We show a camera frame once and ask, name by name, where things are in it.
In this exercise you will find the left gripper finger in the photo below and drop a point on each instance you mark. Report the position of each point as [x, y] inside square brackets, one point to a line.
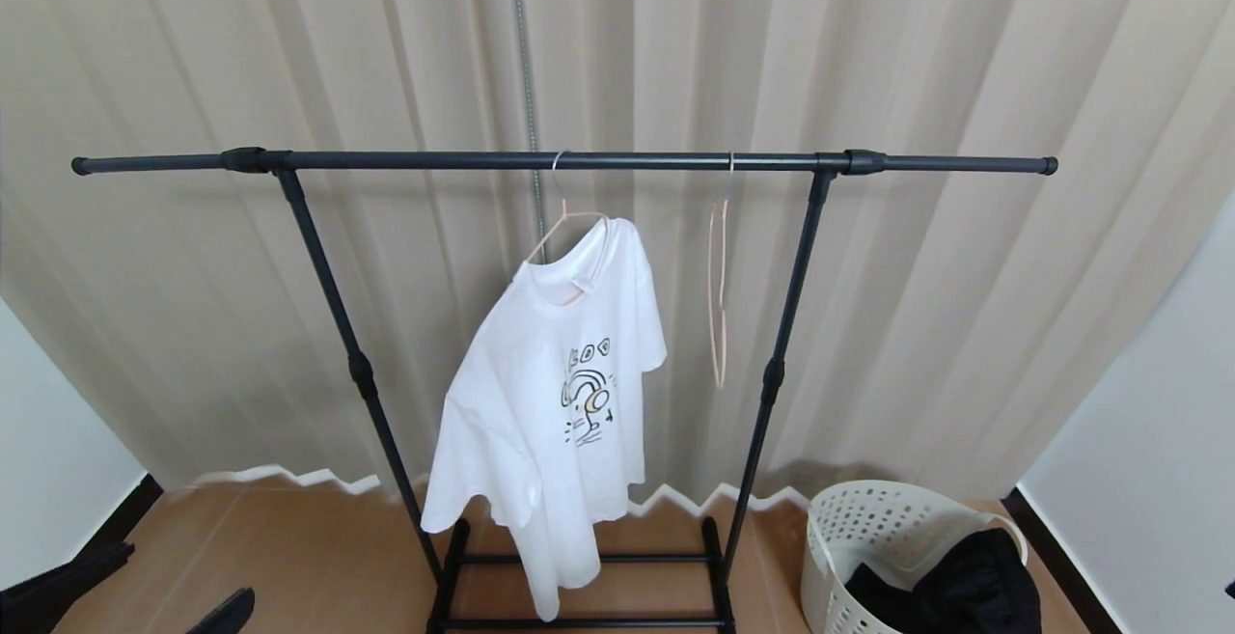
[227, 615]
[48, 595]

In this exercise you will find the white printed t-shirt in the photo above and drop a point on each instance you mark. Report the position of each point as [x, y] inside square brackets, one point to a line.
[521, 422]

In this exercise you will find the pink clothes hanger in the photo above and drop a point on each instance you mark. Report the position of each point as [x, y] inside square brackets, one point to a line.
[715, 325]
[562, 214]

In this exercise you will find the black garment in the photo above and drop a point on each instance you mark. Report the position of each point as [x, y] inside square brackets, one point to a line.
[965, 586]

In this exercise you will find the black clothes rack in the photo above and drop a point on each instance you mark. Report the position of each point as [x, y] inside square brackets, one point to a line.
[482, 160]

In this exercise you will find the white laundry basket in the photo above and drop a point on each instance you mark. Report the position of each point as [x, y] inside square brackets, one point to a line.
[868, 518]

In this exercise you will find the silver curtain pull rod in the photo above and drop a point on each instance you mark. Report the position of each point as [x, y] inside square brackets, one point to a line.
[526, 55]

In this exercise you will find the beige curtain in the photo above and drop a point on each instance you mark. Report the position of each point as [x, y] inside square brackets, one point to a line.
[965, 55]

